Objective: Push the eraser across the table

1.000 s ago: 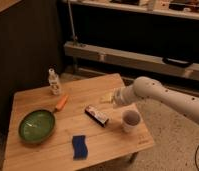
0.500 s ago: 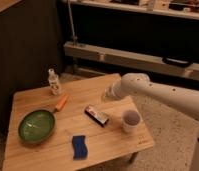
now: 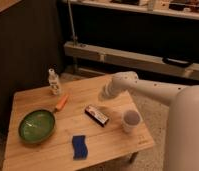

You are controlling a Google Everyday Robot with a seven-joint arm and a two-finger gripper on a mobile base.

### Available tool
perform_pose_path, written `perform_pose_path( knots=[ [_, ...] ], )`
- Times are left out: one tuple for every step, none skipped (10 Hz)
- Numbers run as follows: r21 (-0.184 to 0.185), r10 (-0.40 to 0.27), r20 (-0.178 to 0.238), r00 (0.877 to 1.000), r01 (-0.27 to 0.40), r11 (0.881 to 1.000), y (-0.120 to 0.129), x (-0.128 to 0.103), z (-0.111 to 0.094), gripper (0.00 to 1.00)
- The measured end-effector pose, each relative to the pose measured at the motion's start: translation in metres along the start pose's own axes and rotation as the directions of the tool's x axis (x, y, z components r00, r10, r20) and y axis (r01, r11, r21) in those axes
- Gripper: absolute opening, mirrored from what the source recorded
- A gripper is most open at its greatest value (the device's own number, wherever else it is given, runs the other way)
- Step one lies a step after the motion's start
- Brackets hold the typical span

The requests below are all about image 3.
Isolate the small clear bottle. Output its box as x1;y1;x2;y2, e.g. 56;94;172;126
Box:
48;68;61;95

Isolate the metal pole stand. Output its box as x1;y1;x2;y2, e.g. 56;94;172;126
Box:
67;0;78;46

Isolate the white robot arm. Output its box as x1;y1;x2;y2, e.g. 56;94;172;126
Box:
101;71;199;171

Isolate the blue sponge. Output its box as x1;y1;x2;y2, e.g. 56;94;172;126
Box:
72;135;88;160

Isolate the green pan orange handle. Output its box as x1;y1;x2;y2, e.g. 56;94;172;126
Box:
18;94;69;144

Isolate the white paper cup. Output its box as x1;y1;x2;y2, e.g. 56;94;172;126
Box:
122;110;141;133

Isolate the upper shelf with clutter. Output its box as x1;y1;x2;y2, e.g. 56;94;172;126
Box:
61;0;199;20

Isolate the white cylindrical gripper end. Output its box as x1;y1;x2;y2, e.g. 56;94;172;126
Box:
98;83;119;101

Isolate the long grey metal case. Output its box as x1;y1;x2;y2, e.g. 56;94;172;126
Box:
64;41;199;80

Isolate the wooden table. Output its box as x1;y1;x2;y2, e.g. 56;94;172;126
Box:
3;75;154;171

